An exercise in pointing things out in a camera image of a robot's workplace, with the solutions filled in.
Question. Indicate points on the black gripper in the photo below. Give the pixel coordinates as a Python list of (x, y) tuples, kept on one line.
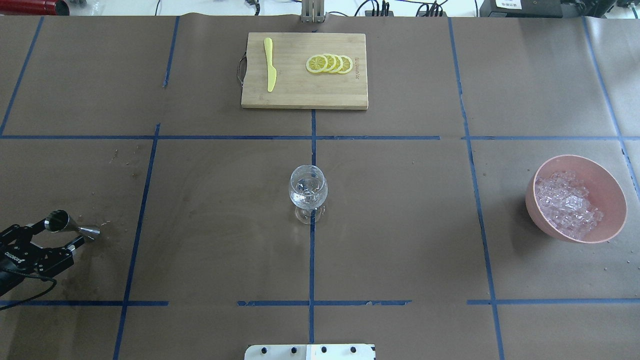
[(16, 256)]

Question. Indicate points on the steel double jigger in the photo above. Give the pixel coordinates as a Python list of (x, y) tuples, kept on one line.
[(60, 221)]

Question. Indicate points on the clear wine glass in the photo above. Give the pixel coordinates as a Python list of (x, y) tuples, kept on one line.
[(308, 190)]

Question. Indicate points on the clear ice cubes pile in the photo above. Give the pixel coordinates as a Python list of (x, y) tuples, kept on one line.
[(564, 201)]

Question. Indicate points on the red cylinder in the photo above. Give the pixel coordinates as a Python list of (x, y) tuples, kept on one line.
[(34, 7)]

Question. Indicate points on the wooden cutting board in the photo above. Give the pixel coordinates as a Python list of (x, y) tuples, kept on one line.
[(297, 88)]

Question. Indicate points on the yellow plastic knife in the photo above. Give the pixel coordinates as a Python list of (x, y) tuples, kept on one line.
[(272, 73)]

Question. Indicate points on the front lemon slice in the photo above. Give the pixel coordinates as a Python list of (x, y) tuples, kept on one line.
[(317, 64)]

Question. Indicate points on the lemon slice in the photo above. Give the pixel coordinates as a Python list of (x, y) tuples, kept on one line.
[(329, 62), (346, 65), (317, 64), (337, 64)]

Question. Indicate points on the back lemon slice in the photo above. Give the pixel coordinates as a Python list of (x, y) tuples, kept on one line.
[(346, 65)]

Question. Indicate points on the black power strip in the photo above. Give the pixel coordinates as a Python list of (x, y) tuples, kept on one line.
[(405, 13)]

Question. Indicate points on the black equipment box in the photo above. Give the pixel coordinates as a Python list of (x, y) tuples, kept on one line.
[(521, 9)]

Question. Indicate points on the pink bowl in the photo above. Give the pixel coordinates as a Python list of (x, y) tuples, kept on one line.
[(605, 193)]

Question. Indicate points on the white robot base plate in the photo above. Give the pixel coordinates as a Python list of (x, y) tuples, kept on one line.
[(327, 351)]

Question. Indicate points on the aluminium camera post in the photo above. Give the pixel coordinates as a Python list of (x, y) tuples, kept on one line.
[(313, 11)]

